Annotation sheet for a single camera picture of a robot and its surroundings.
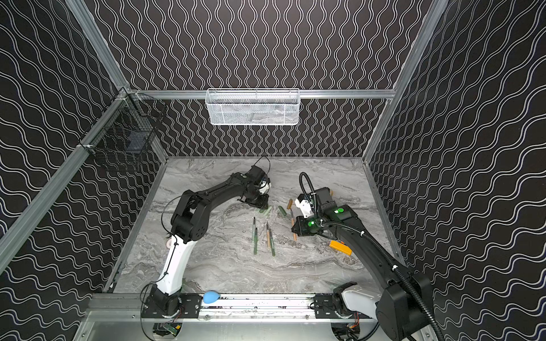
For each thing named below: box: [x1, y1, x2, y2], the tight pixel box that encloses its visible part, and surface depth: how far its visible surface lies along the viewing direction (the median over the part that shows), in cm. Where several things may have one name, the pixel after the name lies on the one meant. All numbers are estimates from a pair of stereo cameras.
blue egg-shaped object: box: [203, 290, 221, 305], surface depth 76 cm
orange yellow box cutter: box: [329, 240, 353, 256], surface depth 89 cm
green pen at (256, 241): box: [253, 227, 259, 256], surface depth 91 cm
